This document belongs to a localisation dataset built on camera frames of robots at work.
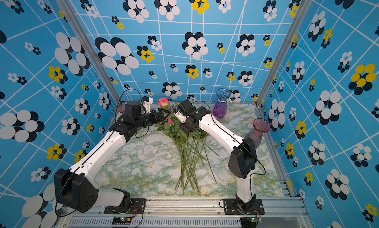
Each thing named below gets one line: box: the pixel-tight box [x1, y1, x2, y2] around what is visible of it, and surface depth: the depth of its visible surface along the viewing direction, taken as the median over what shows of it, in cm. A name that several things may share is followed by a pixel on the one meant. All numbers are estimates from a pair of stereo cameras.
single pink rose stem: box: [157, 97, 171, 110], surface depth 88 cm
